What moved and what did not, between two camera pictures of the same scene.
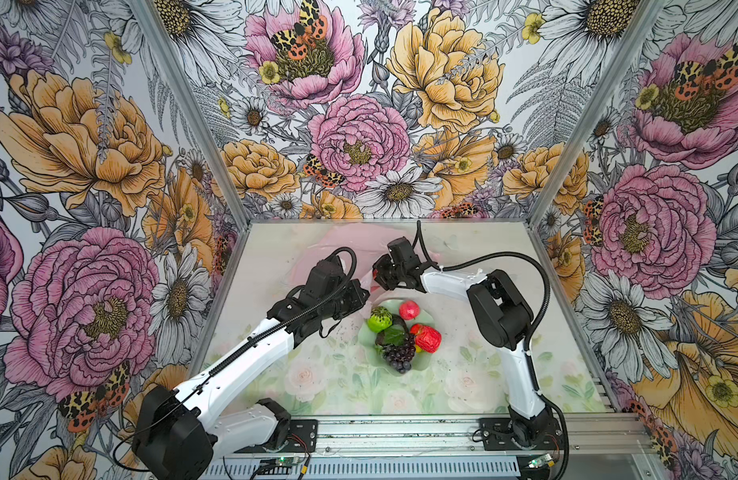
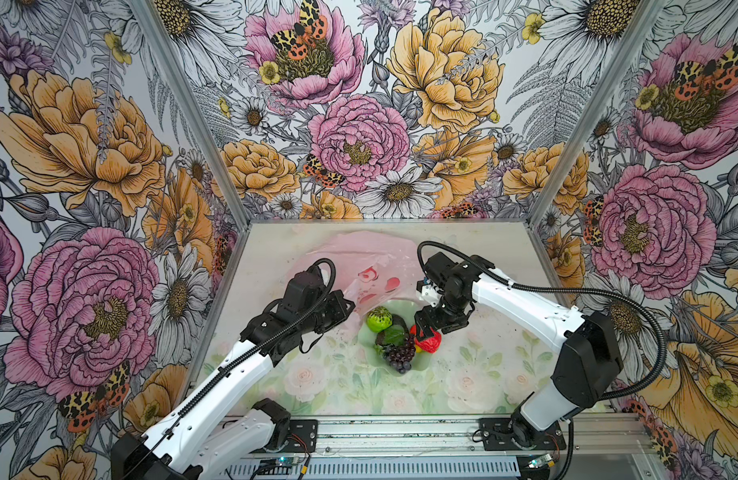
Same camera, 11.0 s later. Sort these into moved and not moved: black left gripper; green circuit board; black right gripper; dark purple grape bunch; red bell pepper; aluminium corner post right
Moved: black right gripper; black left gripper
Not moved: red bell pepper; dark purple grape bunch; aluminium corner post right; green circuit board
